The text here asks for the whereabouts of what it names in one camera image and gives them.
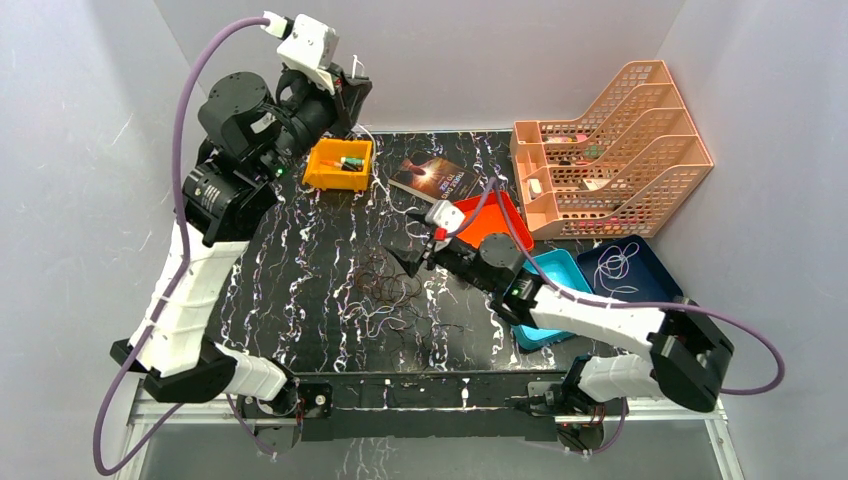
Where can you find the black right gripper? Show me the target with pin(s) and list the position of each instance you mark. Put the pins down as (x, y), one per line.
(408, 259)

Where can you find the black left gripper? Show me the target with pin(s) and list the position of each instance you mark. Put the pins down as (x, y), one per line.
(353, 92)

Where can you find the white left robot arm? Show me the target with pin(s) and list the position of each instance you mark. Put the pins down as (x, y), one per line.
(254, 135)

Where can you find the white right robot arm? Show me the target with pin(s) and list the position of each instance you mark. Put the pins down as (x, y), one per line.
(672, 350)

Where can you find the dark paperback book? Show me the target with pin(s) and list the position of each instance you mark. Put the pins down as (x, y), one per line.
(433, 178)

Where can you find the yellow plastic parts bin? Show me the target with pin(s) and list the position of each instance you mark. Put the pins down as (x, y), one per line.
(350, 178)

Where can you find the orange square tray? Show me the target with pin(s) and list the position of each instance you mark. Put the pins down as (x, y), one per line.
(491, 220)

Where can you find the dark blue square tray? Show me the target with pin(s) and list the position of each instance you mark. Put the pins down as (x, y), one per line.
(627, 269)

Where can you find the peach plastic file organizer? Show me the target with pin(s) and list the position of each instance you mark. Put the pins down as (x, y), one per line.
(623, 167)

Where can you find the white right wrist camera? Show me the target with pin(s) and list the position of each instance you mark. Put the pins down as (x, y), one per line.
(446, 218)

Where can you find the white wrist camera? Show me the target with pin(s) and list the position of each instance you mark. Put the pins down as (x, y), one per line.
(307, 46)
(446, 218)

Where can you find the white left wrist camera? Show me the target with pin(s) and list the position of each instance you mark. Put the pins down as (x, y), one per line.
(307, 46)

